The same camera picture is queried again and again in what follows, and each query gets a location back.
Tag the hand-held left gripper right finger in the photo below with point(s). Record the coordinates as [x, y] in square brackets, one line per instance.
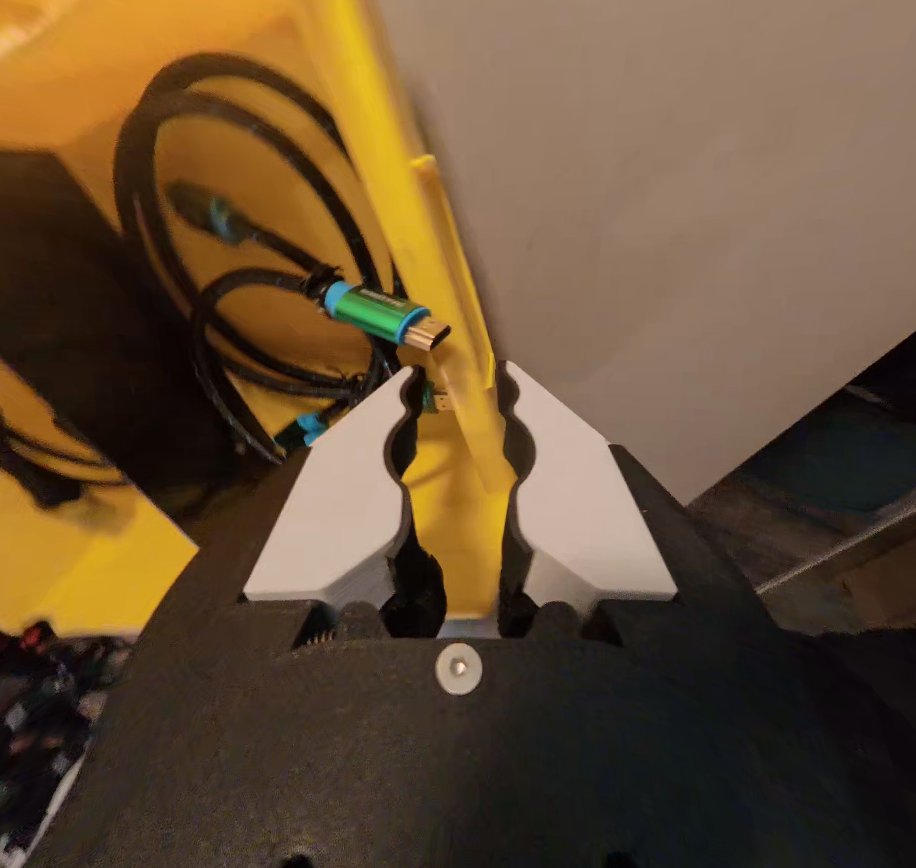
[594, 524]

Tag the grey metal bar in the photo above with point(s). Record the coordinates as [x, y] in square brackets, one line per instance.
[844, 546]

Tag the yellow plastic bin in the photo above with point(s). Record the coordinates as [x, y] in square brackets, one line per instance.
[236, 9]

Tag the dark patterned cloth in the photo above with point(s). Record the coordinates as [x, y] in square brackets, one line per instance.
[43, 703]

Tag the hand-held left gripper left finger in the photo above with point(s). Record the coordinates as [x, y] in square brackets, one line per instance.
[336, 517]

